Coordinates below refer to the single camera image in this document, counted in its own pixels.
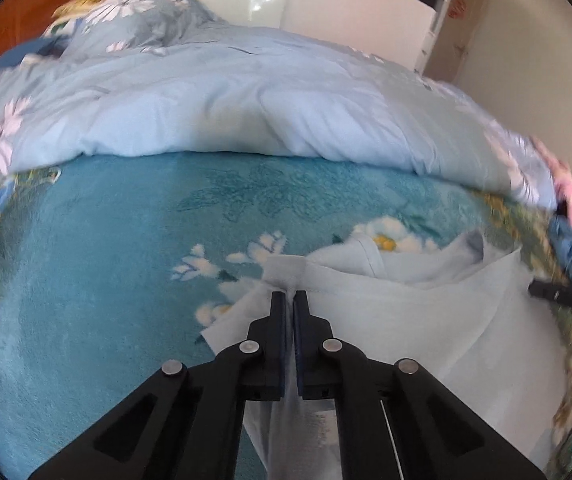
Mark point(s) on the plain blue pillow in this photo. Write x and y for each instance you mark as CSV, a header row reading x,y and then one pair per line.
x,y
16,57

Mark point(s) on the light blue floral duvet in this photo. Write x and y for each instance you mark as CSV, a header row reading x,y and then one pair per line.
x,y
266,100

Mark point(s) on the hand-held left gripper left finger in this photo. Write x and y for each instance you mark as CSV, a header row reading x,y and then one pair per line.
x,y
276,350

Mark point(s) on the red door decoration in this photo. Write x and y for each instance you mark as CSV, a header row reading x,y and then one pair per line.
x,y
458,10

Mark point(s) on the yellow floral pillow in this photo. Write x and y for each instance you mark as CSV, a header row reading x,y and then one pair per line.
x,y
73,7

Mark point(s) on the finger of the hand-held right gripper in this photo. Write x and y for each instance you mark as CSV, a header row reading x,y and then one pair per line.
x,y
561,294

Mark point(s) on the white wardrobe with black stripe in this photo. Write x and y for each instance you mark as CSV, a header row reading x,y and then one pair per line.
x,y
316,5

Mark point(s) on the light blue floral pillow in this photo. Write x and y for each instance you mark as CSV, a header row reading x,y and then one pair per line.
x,y
141,15

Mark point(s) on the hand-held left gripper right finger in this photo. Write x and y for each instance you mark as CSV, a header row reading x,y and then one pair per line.
x,y
302,350

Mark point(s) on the beige room door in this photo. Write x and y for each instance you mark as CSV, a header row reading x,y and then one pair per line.
x,y
453,45

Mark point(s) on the pink fleece blanket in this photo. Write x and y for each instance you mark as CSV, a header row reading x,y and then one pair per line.
x,y
566,185

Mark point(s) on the pale blue printed T-shirt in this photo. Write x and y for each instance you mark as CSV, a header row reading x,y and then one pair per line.
x,y
416,335

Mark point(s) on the carved wooden headboard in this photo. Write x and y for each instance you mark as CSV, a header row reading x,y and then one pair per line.
x,y
16,0

